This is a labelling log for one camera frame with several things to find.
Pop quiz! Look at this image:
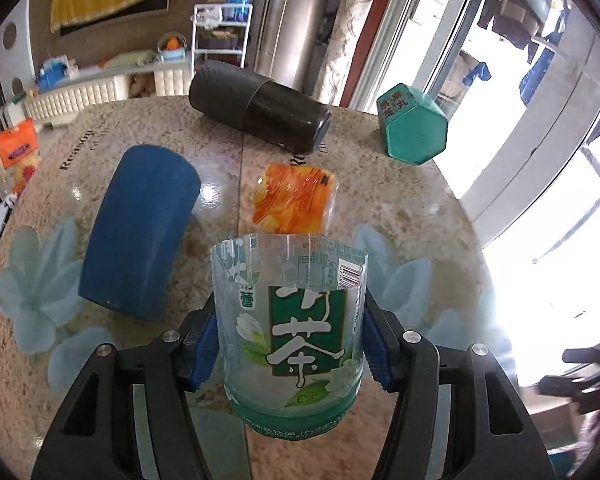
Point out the dark blue plastic cup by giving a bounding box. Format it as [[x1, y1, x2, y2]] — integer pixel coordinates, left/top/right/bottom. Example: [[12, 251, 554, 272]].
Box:
[[79, 144, 201, 321]]

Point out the orange patterned plastic cup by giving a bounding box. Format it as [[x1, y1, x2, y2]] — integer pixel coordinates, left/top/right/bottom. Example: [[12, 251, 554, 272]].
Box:
[[252, 164, 338, 234]]

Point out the teal hexagonal tin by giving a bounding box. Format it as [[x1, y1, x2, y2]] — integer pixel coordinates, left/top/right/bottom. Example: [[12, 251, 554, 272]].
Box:
[[376, 84, 448, 166]]

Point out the orange snack bag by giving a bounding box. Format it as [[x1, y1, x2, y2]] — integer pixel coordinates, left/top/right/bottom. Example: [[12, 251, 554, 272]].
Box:
[[0, 118, 42, 194]]

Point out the black cylindrical tumbler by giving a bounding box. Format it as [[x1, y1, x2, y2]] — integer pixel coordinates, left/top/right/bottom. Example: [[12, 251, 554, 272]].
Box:
[[188, 60, 332, 155]]

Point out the white tufted tv cabinet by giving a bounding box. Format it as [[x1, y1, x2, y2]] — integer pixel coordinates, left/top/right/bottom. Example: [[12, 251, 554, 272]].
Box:
[[22, 55, 192, 126]]

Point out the blue box on cabinet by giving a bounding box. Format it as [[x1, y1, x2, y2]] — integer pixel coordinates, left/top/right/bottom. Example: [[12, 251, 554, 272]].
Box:
[[35, 55, 70, 92]]

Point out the bowl with oranges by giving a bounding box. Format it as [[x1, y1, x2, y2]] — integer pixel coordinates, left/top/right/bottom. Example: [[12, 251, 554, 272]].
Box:
[[157, 32, 187, 62]]

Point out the beige patterned curtain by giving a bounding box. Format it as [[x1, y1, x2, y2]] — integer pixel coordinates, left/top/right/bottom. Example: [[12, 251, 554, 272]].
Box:
[[312, 0, 373, 106]]

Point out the silver standing air conditioner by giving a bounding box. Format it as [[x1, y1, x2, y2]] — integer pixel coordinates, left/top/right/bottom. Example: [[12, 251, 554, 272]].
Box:
[[253, 0, 328, 90]]

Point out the white wire shelf rack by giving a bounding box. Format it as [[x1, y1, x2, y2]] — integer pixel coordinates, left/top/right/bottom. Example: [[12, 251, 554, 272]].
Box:
[[190, 2, 253, 75]]

